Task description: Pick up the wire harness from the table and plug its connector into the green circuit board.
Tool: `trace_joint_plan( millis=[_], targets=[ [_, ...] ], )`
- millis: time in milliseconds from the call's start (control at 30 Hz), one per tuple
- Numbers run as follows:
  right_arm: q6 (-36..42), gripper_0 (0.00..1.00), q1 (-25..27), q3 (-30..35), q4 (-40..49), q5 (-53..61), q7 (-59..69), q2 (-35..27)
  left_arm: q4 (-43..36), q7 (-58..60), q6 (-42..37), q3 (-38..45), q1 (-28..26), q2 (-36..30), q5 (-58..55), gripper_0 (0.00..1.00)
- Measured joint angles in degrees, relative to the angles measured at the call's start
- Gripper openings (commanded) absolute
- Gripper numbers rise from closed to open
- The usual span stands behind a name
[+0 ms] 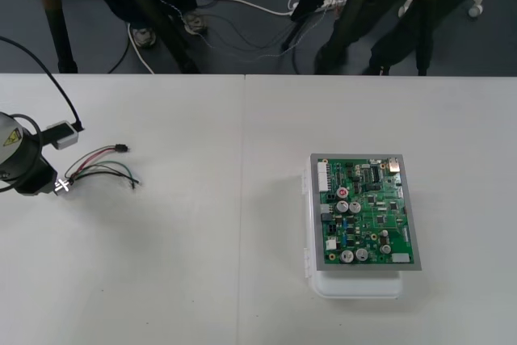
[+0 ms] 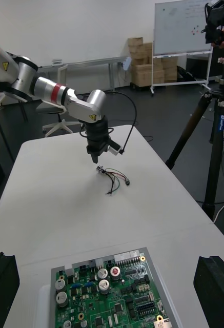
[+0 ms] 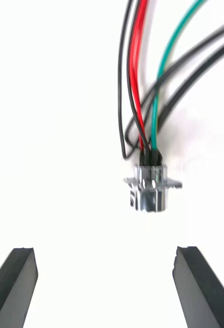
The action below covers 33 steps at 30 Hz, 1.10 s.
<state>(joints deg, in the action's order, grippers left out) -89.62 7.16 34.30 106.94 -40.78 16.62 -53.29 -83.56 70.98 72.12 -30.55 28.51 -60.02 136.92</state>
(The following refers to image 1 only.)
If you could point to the silver and black left arm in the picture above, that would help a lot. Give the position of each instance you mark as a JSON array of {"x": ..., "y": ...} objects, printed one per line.
[{"x": 12, "y": 135}]

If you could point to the green circuit board grey frame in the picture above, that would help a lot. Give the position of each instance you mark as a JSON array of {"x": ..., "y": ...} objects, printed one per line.
[{"x": 375, "y": 220}]

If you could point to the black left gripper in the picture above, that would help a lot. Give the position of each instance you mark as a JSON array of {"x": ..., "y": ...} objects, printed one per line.
[{"x": 38, "y": 181}]

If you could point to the white wheeled stand base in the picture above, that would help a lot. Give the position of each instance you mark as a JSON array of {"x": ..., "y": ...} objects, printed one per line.
[{"x": 477, "y": 5}]

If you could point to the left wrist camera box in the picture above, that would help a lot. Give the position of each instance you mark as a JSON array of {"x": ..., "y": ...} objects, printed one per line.
[{"x": 64, "y": 135}]

